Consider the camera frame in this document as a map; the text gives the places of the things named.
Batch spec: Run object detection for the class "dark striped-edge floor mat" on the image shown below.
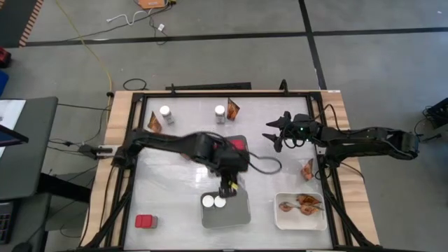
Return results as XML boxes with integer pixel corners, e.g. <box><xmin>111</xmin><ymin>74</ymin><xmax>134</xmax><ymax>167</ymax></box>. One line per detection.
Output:
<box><xmin>0</xmin><ymin>0</ymin><xmax>45</xmax><ymax>48</ymax></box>

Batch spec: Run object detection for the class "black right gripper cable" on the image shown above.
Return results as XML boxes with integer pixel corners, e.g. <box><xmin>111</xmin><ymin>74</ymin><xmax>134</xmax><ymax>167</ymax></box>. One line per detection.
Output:
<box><xmin>281</xmin><ymin>118</ymin><xmax>309</xmax><ymax>148</ymax></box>

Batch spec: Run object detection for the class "coiled black floor cable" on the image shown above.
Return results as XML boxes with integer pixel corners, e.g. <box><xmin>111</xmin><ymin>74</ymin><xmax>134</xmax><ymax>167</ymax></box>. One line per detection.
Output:
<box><xmin>122</xmin><ymin>78</ymin><xmax>148</xmax><ymax>92</ymax></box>

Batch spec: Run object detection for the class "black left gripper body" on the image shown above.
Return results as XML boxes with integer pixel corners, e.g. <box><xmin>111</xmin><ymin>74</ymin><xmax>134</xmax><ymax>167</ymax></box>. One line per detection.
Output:
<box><xmin>217</xmin><ymin>167</ymin><xmax>243</xmax><ymax>192</ymax></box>

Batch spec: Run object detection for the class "white floor cable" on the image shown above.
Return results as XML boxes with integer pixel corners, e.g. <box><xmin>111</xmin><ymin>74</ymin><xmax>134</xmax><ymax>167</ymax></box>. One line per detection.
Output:
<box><xmin>106</xmin><ymin>9</ymin><xmax>148</xmax><ymax>26</ymax></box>

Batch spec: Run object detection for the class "orange flat box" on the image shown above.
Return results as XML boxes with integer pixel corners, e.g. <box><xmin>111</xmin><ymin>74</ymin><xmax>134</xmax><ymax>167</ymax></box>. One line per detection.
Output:
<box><xmin>137</xmin><ymin>0</ymin><xmax>168</xmax><ymax>10</ymax></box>

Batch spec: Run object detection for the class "black aluminium table frame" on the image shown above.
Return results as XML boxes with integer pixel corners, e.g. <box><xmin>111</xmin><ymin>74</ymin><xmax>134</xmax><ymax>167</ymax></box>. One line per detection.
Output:
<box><xmin>78</xmin><ymin>78</ymin><xmax>381</xmax><ymax>252</ymax></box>

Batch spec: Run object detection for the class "blue floor object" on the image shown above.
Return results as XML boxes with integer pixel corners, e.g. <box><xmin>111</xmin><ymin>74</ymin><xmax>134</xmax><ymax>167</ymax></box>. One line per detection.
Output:
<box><xmin>0</xmin><ymin>69</ymin><xmax>10</xmax><ymax>97</ymax></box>

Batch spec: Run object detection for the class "black keyboard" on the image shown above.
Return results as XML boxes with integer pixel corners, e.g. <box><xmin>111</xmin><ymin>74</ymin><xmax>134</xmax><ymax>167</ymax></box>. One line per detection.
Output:
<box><xmin>0</xmin><ymin>201</ymin><xmax>15</xmax><ymax>245</ymax></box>

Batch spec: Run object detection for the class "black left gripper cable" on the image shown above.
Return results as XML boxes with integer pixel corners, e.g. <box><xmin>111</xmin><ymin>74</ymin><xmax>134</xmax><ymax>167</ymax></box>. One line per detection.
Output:
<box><xmin>244</xmin><ymin>152</ymin><xmax>283</xmax><ymax>175</ymax></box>

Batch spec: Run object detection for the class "black clamp with white plug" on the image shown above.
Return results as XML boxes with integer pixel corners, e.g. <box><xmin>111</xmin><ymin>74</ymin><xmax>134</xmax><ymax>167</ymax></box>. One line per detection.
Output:
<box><xmin>77</xmin><ymin>142</ymin><xmax>115</xmax><ymax>161</ymax></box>

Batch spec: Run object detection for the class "white paper sheet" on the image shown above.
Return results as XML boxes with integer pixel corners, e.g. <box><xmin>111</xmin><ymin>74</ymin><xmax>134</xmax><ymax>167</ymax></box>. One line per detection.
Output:
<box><xmin>0</xmin><ymin>99</ymin><xmax>27</xmax><ymax>158</ymax></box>

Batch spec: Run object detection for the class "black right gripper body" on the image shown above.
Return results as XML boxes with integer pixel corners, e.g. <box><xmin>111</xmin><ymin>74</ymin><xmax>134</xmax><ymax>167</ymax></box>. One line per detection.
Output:
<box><xmin>282</xmin><ymin>112</ymin><xmax>318</xmax><ymax>145</ymax></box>

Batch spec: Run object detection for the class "yellow floor cable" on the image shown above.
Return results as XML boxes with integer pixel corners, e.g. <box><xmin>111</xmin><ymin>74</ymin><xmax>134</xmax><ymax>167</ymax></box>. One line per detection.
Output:
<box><xmin>54</xmin><ymin>0</ymin><xmax>113</xmax><ymax>95</ymax></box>

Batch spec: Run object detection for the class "white plastic storage bin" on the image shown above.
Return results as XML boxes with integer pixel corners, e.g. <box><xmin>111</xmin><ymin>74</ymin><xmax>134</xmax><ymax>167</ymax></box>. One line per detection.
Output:
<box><xmin>200</xmin><ymin>188</ymin><xmax>252</xmax><ymax>230</ymax></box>
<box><xmin>274</xmin><ymin>191</ymin><xmax>328</xmax><ymax>232</ymax></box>

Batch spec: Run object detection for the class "red floor object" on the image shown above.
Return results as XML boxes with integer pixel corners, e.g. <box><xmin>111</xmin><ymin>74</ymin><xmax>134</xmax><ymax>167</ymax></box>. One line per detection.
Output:
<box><xmin>0</xmin><ymin>47</ymin><xmax>12</xmax><ymax>69</ymax></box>

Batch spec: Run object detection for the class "grey side desk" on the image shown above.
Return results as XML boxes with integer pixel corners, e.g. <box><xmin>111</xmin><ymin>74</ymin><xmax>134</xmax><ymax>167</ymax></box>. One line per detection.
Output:
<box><xmin>0</xmin><ymin>97</ymin><xmax>60</xmax><ymax>201</ymax></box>

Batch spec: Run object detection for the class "black computer mouse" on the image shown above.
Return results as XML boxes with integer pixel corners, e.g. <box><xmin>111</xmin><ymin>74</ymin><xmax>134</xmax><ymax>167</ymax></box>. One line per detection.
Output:
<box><xmin>11</xmin><ymin>241</ymin><xmax>34</xmax><ymax>252</ymax></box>

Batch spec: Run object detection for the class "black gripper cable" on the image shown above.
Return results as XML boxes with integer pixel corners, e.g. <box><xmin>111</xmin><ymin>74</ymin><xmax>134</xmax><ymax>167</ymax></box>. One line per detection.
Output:
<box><xmin>244</xmin><ymin>152</ymin><xmax>283</xmax><ymax>175</ymax></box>
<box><xmin>281</xmin><ymin>118</ymin><xmax>309</xmax><ymax>148</ymax></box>

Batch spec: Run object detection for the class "dark tablet screen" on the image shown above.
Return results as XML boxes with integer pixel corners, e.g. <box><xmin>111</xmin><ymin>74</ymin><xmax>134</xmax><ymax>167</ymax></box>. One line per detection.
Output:
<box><xmin>0</xmin><ymin>124</ymin><xmax>29</xmax><ymax>148</ymax></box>

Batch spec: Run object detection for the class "brown orange spice packet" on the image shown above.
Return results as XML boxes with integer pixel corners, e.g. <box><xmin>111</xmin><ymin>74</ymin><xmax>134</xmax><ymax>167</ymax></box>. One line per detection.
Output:
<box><xmin>299</xmin><ymin>204</ymin><xmax>325</xmax><ymax>216</ymax></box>
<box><xmin>226</xmin><ymin>97</ymin><xmax>241</xmax><ymax>122</ymax></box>
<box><xmin>146</xmin><ymin>111</ymin><xmax>163</xmax><ymax>134</ymax></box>
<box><xmin>279</xmin><ymin>201</ymin><xmax>298</xmax><ymax>214</ymax></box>
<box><xmin>300</xmin><ymin>157</ymin><xmax>315</xmax><ymax>182</ymax></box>
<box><xmin>296</xmin><ymin>193</ymin><xmax>322</xmax><ymax>207</ymax></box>

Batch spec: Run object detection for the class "black equipment crate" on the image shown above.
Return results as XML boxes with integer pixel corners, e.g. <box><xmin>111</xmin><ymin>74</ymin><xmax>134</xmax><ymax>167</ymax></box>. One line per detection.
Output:
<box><xmin>422</xmin><ymin>97</ymin><xmax>448</xmax><ymax>131</ymax></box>

